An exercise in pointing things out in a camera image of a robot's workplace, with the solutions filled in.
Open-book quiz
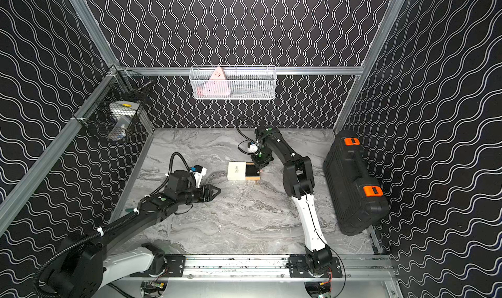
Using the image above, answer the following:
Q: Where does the white jewelry box sleeve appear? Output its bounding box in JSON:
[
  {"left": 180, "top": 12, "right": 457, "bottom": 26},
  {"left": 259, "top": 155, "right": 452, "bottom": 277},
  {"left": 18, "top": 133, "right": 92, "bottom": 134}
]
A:
[{"left": 227, "top": 161, "right": 247, "bottom": 181}]

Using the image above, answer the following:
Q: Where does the right aluminium frame post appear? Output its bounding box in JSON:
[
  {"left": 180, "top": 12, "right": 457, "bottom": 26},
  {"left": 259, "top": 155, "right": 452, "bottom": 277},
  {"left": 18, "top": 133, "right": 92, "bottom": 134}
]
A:
[{"left": 333, "top": 0, "right": 406, "bottom": 135}]

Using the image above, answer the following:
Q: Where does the white wire basket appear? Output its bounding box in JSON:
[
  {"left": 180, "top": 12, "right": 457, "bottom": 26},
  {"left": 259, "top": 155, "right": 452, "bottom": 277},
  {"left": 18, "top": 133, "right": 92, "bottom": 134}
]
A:
[{"left": 189, "top": 70, "right": 277, "bottom": 100}]

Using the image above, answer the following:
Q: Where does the brown jewelry box drawer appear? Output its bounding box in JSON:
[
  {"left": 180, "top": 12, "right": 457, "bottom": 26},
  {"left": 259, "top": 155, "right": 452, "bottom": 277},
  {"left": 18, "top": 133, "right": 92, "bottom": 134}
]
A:
[{"left": 244, "top": 162, "right": 261, "bottom": 180}]

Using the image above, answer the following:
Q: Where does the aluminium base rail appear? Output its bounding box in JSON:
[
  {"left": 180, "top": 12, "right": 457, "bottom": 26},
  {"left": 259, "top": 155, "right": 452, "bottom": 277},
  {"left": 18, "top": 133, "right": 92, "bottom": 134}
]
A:
[{"left": 131, "top": 254, "right": 393, "bottom": 282}]

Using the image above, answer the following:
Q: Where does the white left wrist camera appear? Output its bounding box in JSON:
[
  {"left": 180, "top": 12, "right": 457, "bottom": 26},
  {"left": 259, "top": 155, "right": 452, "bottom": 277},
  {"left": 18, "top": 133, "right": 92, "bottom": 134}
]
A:
[{"left": 190, "top": 165, "right": 207, "bottom": 188}]

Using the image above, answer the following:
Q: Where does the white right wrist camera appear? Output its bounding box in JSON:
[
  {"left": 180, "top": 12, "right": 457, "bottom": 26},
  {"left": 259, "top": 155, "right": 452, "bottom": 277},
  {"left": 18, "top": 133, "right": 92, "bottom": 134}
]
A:
[{"left": 247, "top": 142, "right": 259, "bottom": 155}]

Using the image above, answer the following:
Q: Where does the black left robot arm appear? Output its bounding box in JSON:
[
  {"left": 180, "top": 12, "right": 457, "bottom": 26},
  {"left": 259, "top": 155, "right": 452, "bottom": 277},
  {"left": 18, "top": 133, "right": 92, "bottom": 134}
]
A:
[{"left": 33, "top": 165, "right": 221, "bottom": 297}]

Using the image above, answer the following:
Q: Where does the black wire basket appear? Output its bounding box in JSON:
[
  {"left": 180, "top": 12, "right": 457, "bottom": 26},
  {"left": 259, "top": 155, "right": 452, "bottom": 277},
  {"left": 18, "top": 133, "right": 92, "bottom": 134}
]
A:
[{"left": 76, "top": 70, "right": 154, "bottom": 142}]

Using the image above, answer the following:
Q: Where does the left side aluminium rail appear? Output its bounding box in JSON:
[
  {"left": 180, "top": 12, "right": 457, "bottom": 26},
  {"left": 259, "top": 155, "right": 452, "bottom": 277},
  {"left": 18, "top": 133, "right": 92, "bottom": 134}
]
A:
[{"left": 1, "top": 66, "right": 118, "bottom": 233}]

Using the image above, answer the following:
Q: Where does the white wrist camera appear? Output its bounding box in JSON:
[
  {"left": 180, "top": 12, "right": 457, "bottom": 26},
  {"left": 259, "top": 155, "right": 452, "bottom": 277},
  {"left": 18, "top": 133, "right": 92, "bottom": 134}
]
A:
[
  {"left": 190, "top": 165, "right": 207, "bottom": 188},
  {"left": 247, "top": 142, "right": 259, "bottom": 155}
]

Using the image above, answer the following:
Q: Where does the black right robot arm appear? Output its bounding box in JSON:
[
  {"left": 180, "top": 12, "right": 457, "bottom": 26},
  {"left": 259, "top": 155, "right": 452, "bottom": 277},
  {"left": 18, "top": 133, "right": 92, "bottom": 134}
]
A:
[{"left": 234, "top": 116, "right": 345, "bottom": 277}]

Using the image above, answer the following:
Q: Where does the black plastic tool case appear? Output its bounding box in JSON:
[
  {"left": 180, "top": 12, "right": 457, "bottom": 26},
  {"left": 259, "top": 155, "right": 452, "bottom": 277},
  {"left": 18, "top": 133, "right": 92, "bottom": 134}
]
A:
[{"left": 323, "top": 130, "right": 389, "bottom": 236}]

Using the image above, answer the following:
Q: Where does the pink triangular card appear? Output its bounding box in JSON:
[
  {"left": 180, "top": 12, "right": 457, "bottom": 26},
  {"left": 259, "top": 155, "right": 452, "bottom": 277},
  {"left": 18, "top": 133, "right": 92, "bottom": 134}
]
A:
[{"left": 202, "top": 66, "right": 231, "bottom": 97}]

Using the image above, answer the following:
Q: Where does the aluminium corner frame post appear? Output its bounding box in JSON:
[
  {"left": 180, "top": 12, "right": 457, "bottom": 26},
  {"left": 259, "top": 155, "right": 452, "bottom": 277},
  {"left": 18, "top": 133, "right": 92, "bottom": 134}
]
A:
[{"left": 69, "top": 0, "right": 120, "bottom": 67}]

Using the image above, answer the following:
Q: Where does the horizontal aluminium back rail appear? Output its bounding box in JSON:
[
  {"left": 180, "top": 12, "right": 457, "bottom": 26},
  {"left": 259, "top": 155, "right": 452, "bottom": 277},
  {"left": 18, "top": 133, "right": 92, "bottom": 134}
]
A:
[{"left": 118, "top": 66, "right": 363, "bottom": 76}]

